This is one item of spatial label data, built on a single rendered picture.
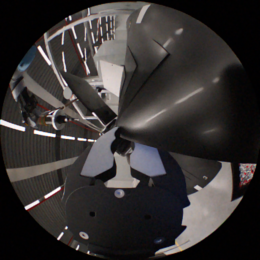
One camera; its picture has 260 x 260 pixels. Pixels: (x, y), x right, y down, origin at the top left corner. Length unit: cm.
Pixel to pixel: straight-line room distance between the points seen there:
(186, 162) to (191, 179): 6
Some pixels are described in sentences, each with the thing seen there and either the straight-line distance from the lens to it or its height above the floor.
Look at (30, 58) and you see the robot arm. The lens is 30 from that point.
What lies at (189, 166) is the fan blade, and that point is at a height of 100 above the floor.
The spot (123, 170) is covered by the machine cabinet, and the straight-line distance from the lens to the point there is 764.
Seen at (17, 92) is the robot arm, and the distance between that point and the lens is 40.
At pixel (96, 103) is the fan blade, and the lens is 36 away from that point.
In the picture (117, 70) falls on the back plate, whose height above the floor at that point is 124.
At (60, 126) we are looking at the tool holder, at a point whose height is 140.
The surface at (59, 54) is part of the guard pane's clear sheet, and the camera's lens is 111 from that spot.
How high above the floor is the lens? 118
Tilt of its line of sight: 4 degrees down
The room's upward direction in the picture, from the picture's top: 88 degrees counter-clockwise
